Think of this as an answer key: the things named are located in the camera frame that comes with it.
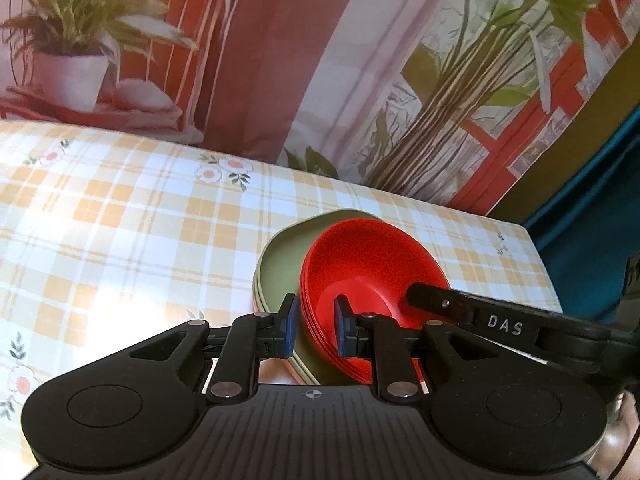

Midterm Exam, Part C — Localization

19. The printed plant wall poster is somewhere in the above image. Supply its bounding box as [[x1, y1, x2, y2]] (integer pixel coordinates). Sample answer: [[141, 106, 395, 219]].
[[0, 0, 640, 221]]

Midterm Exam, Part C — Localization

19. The green square plate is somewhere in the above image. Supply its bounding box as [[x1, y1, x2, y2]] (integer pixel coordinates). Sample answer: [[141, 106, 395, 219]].
[[252, 208, 448, 386]]

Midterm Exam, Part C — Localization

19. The checked floral tablecloth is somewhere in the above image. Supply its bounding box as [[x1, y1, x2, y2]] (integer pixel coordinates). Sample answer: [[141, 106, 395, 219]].
[[0, 119, 563, 461]]

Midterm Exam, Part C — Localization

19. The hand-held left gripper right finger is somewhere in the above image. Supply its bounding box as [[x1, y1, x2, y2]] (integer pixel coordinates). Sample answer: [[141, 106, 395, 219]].
[[333, 295, 502, 404]]

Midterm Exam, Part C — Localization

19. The teal curtain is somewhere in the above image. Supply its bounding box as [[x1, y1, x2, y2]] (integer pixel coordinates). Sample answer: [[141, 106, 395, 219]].
[[522, 105, 640, 331]]

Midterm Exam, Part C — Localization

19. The person's right forearm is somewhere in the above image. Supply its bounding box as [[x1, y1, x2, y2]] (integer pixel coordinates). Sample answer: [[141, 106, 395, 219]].
[[590, 390, 640, 480]]

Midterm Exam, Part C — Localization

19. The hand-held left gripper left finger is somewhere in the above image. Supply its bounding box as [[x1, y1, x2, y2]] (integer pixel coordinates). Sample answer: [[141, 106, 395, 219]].
[[127, 293, 302, 404]]

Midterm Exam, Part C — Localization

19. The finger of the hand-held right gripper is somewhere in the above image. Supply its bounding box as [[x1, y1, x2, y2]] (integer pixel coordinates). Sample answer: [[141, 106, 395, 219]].
[[407, 282, 548, 348]]

